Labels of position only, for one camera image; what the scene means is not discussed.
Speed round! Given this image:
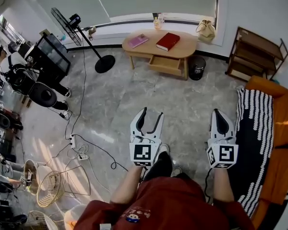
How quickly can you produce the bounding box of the orange sofa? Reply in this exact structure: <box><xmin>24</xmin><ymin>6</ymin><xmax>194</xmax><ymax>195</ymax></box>
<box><xmin>244</xmin><ymin>75</ymin><xmax>288</xmax><ymax>230</ymax></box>

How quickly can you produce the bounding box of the black white striped blanket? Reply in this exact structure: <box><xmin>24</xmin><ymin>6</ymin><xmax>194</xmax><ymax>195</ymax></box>
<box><xmin>227</xmin><ymin>88</ymin><xmax>275</xmax><ymax>218</ymax></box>

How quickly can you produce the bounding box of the pink book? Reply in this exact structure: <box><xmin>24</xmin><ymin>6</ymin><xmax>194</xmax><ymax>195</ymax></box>
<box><xmin>127</xmin><ymin>34</ymin><xmax>150</xmax><ymax>49</ymax></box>

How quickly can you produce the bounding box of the person's red shirt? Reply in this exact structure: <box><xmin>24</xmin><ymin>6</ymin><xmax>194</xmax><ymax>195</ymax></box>
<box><xmin>73</xmin><ymin>175</ymin><xmax>255</xmax><ymax>230</ymax></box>

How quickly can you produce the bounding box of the black waste bin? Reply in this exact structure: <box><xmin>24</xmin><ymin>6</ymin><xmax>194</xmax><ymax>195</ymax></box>
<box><xmin>188</xmin><ymin>55</ymin><xmax>206</xmax><ymax>81</ymax></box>

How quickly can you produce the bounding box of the black floor cable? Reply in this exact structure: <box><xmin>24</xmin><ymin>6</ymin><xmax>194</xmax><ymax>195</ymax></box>
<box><xmin>75</xmin><ymin>134</ymin><xmax>129</xmax><ymax>173</ymax></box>

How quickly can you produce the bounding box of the gold wire chair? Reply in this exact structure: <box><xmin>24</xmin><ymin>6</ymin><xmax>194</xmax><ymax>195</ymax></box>
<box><xmin>36</xmin><ymin>165</ymin><xmax>92</xmax><ymax>208</ymax></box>

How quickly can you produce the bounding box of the person's right forearm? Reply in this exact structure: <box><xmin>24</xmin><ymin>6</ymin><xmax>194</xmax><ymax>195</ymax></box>
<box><xmin>212</xmin><ymin>168</ymin><xmax>236</xmax><ymax>203</ymax></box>

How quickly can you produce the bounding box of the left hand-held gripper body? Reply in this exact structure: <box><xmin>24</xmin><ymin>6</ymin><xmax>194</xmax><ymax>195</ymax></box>
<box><xmin>129</xmin><ymin>133</ymin><xmax>162</xmax><ymax>168</ymax></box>

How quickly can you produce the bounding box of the person's left forearm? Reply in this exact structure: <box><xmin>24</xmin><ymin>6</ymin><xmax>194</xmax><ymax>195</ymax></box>
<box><xmin>109</xmin><ymin>164</ymin><xmax>147</xmax><ymax>205</ymax></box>

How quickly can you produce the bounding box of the person's black trouser leg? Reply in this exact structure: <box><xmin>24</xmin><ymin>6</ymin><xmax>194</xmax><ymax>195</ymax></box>
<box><xmin>143</xmin><ymin>151</ymin><xmax>173</xmax><ymax>182</ymax></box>

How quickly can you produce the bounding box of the black fan cable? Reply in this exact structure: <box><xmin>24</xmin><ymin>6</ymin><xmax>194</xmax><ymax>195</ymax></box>
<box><xmin>71</xmin><ymin>36</ymin><xmax>87</xmax><ymax>137</ymax></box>

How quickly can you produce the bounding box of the black round chair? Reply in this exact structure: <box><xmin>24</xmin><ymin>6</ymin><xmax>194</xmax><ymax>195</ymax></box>
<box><xmin>29</xmin><ymin>82</ymin><xmax>58</xmax><ymax>108</ymax></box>

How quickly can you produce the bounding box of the person's white shoe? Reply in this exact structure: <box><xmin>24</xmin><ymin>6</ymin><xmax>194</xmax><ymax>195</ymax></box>
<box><xmin>170</xmin><ymin>166</ymin><xmax>183</xmax><ymax>177</ymax></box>
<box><xmin>157</xmin><ymin>143</ymin><xmax>170</xmax><ymax>158</ymax></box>

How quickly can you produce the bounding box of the dark wooden shelf rack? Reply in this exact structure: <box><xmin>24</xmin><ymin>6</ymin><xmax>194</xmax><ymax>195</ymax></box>
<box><xmin>225</xmin><ymin>26</ymin><xmax>288</xmax><ymax>82</ymax></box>

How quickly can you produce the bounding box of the black floor fan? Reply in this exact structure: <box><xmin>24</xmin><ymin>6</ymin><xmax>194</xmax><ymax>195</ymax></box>
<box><xmin>50</xmin><ymin>7</ymin><xmax>116</xmax><ymax>74</ymax></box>

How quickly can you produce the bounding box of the red hardcover book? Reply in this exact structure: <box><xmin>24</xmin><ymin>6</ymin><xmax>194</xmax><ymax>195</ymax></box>
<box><xmin>156</xmin><ymin>32</ymin><xmax>180</xmax><ymax>52</ymax></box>

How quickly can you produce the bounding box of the wooden drawer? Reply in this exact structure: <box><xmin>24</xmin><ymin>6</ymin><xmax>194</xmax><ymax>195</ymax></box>
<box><xmin>148</xmin><ymin>54</ymin><xmax>186</xmax><ymax>76</ymax></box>

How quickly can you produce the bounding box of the wooden coffee table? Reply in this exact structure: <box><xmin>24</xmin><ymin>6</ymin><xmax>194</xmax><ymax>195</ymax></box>
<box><xmin>121</xmin><ymin>28</ymin><xmax>199</xmax><ymax>81</ymax></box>

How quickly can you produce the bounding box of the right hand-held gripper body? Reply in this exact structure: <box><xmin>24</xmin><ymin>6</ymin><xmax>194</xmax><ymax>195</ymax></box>
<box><xmin>206</xmin><ymin>136</ymin><xmax>239</xmax><ymax>169</ymax></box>

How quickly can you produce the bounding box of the beige drawstring bag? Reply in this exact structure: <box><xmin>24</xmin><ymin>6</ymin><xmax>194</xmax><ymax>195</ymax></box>
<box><xmin>195</xmin><ymin>19</ymin><xmax>216</xmax><ymax>43</ymax></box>

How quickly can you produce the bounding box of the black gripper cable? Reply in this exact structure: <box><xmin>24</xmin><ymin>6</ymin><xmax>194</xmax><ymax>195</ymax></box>
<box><xmin>203</xmin><ymin>168</ymin><xmax>215</xmax><ymax>204</ymax></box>

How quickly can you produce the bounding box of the white wire chair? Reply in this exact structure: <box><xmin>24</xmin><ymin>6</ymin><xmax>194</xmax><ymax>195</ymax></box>
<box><xmin>27</xmin><ymin>209</ymin><xmax>54</xmax><ymax>230</ymax></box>

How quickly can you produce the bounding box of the black glass cabinet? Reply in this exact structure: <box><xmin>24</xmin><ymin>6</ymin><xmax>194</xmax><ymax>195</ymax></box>
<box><xmin>26</xmin><ymin>33</ymin><xmax>72</xmax><ymax>81</ymax></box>

